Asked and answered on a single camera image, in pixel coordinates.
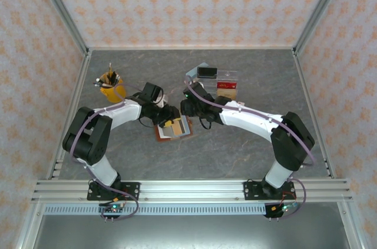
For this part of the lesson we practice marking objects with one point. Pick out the brown leather card holder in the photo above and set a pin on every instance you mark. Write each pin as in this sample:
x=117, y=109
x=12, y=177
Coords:
x=191, y=128

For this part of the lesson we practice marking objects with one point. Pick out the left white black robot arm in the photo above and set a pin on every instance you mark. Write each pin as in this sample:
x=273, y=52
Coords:
x=123, y=113

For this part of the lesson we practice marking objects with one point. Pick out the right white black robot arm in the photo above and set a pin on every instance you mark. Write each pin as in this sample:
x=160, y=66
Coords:
x=247, y=119

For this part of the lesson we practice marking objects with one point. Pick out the blue glossy credit card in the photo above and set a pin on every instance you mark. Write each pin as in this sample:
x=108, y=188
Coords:
x=185, y=126

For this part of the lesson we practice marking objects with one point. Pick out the black card box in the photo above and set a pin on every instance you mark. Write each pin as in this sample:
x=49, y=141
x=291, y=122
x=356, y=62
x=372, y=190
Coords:
x=207, y=72

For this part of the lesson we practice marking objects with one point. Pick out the light blue block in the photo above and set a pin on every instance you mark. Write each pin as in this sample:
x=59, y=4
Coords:
x=193, y=70

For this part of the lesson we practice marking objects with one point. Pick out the clear acrylic organizer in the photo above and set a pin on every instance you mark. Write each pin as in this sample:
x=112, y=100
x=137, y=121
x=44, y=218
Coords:
x=228, y=76

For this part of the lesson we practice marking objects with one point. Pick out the yellow pen cup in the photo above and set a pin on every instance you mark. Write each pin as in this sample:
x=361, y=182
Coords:
x=109, y=93

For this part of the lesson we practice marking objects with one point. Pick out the white marker pen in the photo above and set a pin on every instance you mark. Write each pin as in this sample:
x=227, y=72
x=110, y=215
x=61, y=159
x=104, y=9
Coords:
x=118, y=77

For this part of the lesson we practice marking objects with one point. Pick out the black marker pen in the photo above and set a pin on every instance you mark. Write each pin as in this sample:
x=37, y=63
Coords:
x=113, y=76

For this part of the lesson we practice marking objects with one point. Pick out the yellow pencil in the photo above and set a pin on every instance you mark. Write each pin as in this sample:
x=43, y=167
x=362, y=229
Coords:
x=109, y=69

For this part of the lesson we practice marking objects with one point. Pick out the grey metal pen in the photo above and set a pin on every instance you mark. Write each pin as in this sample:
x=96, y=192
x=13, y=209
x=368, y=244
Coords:
x=98, y=85

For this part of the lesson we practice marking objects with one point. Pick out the white capped pen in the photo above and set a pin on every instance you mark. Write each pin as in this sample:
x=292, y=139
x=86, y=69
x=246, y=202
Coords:
x=97, y=79

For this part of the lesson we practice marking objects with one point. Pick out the aluminium front beam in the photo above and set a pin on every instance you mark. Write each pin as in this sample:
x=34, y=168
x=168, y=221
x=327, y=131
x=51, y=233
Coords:
x=191, y=190

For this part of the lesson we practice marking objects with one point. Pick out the green lit controller board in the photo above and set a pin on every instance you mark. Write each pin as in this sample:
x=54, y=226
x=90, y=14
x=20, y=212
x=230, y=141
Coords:
x=114, y=208
x=285, y=208

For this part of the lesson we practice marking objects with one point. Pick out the grey metal shelf panel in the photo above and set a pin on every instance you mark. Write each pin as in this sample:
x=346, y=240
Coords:
x=191, y=231

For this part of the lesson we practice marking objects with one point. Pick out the white left camera bracket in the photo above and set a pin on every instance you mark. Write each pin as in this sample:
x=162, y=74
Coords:
x=163, y=102

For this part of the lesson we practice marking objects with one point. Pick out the aluminium back rail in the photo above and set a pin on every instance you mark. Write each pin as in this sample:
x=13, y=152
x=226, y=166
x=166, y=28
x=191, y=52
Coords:
x=191, y=48

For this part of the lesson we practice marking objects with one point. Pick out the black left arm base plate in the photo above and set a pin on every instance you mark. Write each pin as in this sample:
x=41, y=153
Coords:
x=132, y=187

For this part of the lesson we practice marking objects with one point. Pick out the aluminium side rail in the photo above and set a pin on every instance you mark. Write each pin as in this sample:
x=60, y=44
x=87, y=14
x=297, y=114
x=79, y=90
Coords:
x=304, y=84
x=79, y=84

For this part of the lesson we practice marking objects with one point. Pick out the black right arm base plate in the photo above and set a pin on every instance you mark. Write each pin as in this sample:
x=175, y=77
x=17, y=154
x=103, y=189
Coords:
x=250, y=190

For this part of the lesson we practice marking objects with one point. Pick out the aluminium corner post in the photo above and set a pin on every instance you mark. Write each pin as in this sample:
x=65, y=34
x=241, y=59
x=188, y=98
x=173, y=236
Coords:
x=59, y=7
x=321, y=7

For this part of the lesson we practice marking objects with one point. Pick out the aluminium frame leg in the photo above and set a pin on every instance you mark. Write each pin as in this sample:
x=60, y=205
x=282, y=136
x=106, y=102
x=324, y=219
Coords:
x=28, y=231
x=352, y=231

